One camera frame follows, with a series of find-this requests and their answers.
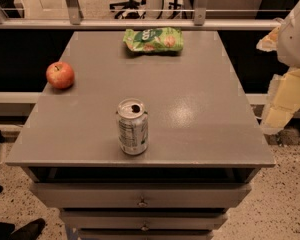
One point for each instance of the green rice chip bag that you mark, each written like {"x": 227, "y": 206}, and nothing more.
{"x": 157, "y": 40}

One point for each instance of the metal railing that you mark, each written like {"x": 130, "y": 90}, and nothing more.
{"x": 97, "y": 15}

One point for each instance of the grey drawer cabinet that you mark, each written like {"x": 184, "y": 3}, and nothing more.
{"x": 201, "y": 128}

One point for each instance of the grey drawer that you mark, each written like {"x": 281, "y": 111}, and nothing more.
{"x": 148, "y": 235}
{"x": 143, "y": 195}
{"x": 148, "y": 219}

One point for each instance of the top grey drawer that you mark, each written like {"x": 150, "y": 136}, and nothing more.
{"x": 143, "y": 195}

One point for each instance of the black office chair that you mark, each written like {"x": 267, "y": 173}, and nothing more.
{"x": 128, "y": 0}

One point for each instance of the bottom grey drawer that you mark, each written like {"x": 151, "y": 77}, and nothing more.
{"x": 148, "y": 235}

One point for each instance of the middle grey drawer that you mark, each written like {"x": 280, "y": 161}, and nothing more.
{"x": 148, "y": 219}

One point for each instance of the silver 7up soda can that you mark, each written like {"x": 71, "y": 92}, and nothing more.
{"x": 132, "y": 122}

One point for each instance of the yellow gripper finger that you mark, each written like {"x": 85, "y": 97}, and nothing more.
{"x": 269, "y": 42}
{"x": 283, "y": 101}

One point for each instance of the red apple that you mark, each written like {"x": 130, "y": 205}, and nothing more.
{"x": 60, "y": 75}

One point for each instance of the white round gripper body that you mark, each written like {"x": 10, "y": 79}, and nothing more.
{"x": 295, "y": 40}

